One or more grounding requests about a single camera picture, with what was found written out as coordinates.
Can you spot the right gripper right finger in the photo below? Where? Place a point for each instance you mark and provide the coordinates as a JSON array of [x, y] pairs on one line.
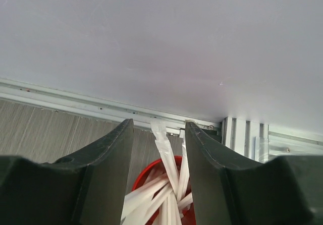
[[228, 188]]

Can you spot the red cup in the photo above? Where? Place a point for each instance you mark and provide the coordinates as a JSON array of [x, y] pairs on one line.
[[155, 169]]

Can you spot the aluminium rail frame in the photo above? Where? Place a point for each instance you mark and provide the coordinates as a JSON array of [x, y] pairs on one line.
[[257, 141]]

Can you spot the paper straw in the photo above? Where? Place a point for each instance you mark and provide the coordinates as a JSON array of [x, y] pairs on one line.
[[185, 202], [169, 212], [184, 174], [137, 197]]

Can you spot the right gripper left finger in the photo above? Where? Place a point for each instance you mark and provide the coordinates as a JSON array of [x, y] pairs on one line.
[[87, 186]]

